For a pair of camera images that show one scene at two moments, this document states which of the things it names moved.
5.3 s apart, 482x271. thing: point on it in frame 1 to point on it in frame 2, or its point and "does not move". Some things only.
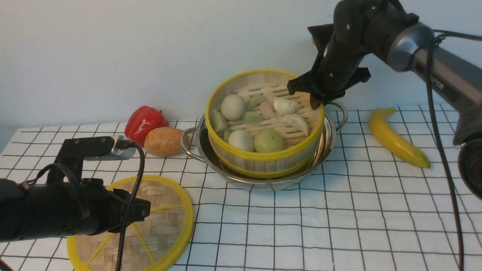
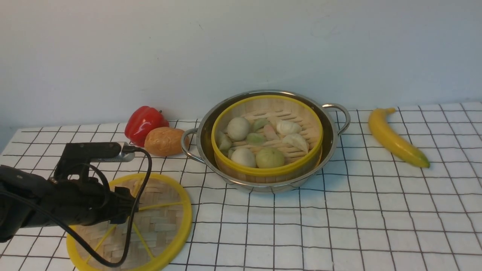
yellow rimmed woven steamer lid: [152, 244] does not move
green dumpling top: [255, 100] to [258, 123]
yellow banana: [399, 145] does not move
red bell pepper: [140, 119] does not move
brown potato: [164, 141] does not move
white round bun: [233, 107] to [238, 128]
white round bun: [242, 139] to [244, 157]
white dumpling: [295, 126] to [297, 140]
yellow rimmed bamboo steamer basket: [298, 149] to [277, 107]
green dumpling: [252, 118] to [256, 139]
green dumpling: [218, 120] to [226, 142]
